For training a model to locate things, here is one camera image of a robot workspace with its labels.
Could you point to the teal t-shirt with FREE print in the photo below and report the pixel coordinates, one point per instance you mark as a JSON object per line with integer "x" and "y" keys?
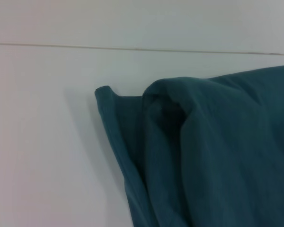
{"x": 215, "y": 153}

